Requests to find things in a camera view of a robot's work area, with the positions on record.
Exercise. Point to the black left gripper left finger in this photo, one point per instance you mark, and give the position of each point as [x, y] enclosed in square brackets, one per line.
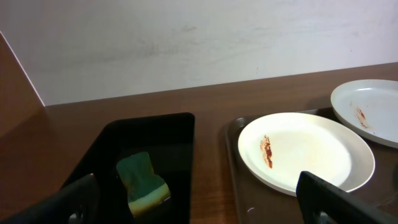
[75, 203]

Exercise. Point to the grey-white plate top stained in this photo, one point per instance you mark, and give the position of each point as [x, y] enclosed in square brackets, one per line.
[369, 108]

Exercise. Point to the white plate stained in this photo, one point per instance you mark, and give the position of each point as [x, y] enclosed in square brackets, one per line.
[276, 148]

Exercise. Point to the black rectangular tray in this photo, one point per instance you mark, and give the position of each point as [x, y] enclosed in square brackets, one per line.
[169, 141]

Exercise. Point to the green yellow sponge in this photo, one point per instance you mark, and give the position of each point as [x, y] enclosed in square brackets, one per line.
[145, 189]

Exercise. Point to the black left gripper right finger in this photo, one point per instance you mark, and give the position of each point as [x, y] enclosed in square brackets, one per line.
[317, 198]

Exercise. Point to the brown serving tray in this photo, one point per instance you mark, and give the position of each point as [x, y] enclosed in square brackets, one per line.
[255, 202]

